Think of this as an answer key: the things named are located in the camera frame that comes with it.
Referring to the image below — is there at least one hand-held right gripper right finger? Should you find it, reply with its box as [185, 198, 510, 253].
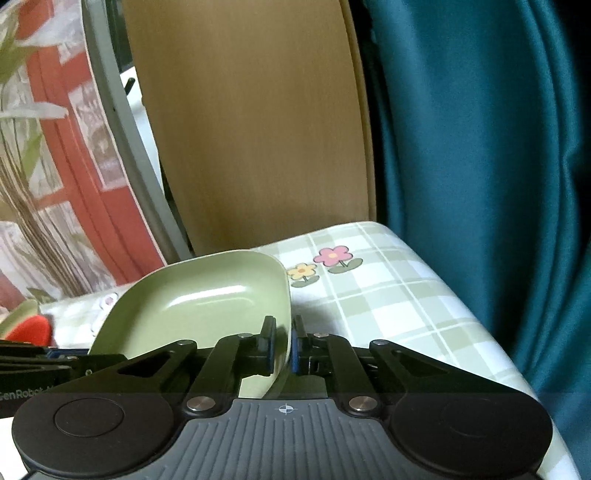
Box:
[291, 316, 463, 416]

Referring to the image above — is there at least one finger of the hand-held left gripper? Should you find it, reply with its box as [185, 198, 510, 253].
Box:
[0, 340, 91, 368]

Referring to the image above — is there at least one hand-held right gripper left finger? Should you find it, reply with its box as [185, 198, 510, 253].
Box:
[117, 316, 279, 416]

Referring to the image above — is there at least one red bowl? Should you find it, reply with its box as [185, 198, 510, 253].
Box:
[8, 314, 51, 347]

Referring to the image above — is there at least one green square plate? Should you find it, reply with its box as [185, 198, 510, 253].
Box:
[0, 299, 40, 337]
[87, 249, 293, 400]

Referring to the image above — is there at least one green checked tablecloth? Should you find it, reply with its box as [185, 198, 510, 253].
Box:
[37, 221, 581, 480]

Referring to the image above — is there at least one printed backdrop cloth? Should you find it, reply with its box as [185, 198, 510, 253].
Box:
[0, 0, 168, 315]

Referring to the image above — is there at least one wooden board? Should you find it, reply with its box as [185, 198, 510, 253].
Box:
[121, 0, 378, 257]

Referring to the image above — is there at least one teal curtain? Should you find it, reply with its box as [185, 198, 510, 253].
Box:
[359, 0, 591, 480]

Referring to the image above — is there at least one grey metal frame bar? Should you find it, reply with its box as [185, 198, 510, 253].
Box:
[82, 0, 195, 265]

